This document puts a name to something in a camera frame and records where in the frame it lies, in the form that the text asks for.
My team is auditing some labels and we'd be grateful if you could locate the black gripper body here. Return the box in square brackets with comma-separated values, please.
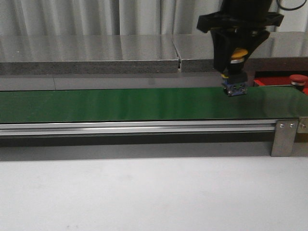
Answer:
[197, 0, 284, 33]

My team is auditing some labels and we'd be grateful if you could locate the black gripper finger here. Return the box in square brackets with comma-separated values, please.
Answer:
[211, 29, 235, 72]
[237, 29, 270, 75]

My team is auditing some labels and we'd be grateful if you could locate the yellow mushroom push button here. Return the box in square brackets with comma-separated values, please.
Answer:
[221, 48, 248, 97]

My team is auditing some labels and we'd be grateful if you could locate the red mushroom push button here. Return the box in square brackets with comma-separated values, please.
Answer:
[289, 74, 308, 91]

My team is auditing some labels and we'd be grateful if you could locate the grey stone shelf slab right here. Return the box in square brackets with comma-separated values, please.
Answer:
[173, 32, 308, 73]

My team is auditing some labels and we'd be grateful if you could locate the grey stone shelf slab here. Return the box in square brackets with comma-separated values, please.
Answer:
[173, 32, 308, 73]
[0, 35, 179, 75]

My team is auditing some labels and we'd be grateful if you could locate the red plastic tray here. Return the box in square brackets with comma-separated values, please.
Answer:
[254, 71, 308, 95]

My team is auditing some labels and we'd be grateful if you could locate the green conveyor belt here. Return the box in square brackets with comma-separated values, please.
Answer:
[0, 86, 308, 123]

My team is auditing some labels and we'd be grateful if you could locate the grey stone shelf slab left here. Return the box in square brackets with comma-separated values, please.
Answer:
[0, 35, 179, 75]

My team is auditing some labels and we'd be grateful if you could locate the grey curtain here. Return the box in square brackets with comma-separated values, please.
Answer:
[0, 0, 308, 37]

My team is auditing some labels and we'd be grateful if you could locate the black cable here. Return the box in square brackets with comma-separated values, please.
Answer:
[275, 0, 306, 12]

